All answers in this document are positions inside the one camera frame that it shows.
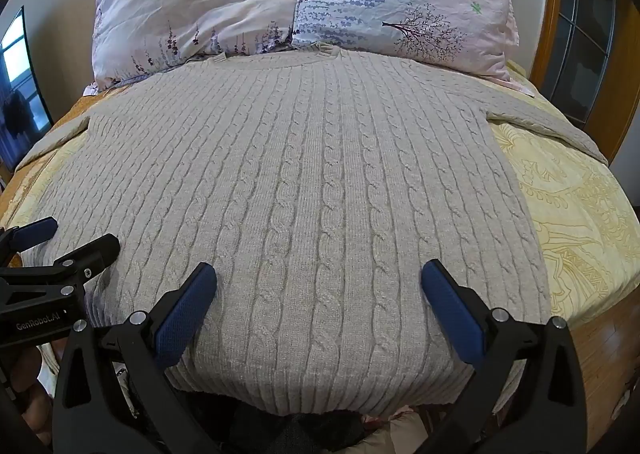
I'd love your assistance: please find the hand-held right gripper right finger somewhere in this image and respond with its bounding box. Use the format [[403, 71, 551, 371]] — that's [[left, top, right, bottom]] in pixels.
[[420, 259, 588, 454]]

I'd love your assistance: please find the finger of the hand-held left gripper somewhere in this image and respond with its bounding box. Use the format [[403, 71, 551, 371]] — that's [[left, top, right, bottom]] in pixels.
[[0, 234, 121, 307], [0, 217, 59, 253]]

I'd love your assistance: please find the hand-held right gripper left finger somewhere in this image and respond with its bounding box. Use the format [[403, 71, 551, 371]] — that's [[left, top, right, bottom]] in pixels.
[[52, 261, 221, 454]]

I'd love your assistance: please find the beige cable knit sweater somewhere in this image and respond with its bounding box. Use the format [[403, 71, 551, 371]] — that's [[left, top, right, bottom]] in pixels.
[[17, 42, 611, 417]]

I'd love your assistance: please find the person's left hand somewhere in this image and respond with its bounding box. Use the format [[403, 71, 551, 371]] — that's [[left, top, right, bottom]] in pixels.
[[7, 346, 55, 446]]

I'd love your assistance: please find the dark window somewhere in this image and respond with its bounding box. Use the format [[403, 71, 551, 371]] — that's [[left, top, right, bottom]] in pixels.
[[0, 7, 54, 172]]

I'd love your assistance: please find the yellow patterned bed sheet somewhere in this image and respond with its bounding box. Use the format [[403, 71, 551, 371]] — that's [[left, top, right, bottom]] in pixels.
[[0, 59, 640, 335]]

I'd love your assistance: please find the wooden headboard shelf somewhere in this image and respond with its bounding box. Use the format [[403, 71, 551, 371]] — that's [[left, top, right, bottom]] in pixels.
[[542, 0, 640, 167]]

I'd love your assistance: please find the wooden headboard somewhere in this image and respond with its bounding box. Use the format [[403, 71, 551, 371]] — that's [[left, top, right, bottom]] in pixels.
[[487, 0, 568, 90]]

